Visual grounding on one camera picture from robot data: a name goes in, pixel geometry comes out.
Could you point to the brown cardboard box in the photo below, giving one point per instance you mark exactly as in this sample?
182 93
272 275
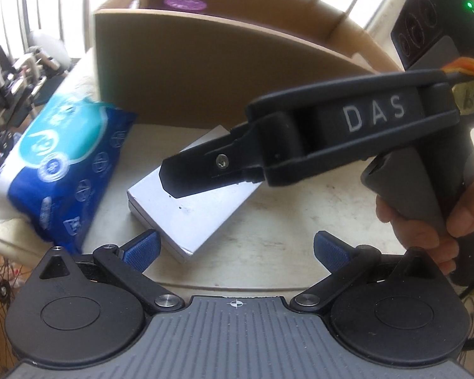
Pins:
205 67

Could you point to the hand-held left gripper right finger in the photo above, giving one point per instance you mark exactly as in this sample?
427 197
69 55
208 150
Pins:
332 250

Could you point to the white box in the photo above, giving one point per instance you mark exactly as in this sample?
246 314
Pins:
189 213

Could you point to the blue wet wipes pack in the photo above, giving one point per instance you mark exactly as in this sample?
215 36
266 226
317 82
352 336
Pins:
63 162

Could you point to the black folding wheelchair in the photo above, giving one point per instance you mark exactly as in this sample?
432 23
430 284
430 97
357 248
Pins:
8 87

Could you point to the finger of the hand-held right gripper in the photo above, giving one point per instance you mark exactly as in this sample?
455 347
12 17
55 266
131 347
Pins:
197 169

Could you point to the person's right hand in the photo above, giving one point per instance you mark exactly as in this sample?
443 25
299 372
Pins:
422 244

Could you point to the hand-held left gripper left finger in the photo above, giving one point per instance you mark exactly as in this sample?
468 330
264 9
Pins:
141 248

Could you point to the purple lid air freshener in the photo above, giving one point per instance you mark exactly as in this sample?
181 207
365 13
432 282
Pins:
185 4

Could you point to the yellow paper tag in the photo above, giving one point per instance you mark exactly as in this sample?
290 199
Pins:
472 94

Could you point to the metal window railing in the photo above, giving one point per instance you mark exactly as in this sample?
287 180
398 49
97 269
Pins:
31 4

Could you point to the cream cabinet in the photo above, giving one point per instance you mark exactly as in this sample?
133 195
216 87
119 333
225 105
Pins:
229 284

